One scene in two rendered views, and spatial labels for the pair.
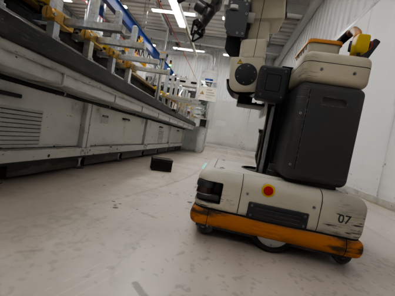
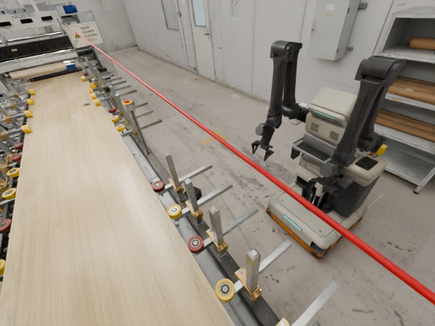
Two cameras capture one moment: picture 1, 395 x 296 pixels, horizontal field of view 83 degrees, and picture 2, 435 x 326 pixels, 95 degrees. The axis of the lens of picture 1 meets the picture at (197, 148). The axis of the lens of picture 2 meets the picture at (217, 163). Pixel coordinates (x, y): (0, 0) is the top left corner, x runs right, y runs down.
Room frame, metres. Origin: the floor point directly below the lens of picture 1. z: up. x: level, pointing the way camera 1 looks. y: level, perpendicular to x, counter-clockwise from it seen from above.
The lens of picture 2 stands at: (0.82, 0.97, 1.84)
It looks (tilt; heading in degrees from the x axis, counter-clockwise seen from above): 41 degrees down; 323
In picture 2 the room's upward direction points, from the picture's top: 7 degrees counter-clockwise
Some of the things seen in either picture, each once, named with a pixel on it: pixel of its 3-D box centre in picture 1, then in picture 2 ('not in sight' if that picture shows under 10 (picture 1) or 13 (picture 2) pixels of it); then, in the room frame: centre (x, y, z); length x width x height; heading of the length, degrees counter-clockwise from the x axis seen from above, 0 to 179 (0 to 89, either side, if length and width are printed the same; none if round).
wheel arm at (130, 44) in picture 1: (108, 42); (228, 229); (1.28, 0.60, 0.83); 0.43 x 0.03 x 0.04; 83
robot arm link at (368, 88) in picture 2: not in sight; (357, 119); (1.00, 0.10, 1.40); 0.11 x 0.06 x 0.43; 173
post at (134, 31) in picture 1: (130, 57); (175, 181); (1.75, 0.63, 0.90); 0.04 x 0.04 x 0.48; 83
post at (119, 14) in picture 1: (113, 47); (195, 207); (1.50, 0.66, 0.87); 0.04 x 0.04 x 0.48; 83
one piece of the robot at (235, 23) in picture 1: (238, 26); (314, 154); (1.19, -0.10, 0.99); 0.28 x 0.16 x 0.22; 173
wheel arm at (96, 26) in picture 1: (78, 24); (259, 268); (1.03, 0.63, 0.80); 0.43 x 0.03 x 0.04; 83
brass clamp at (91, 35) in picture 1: (92, 38); (217, 240); (1.28, 0.68, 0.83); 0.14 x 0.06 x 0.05; 173
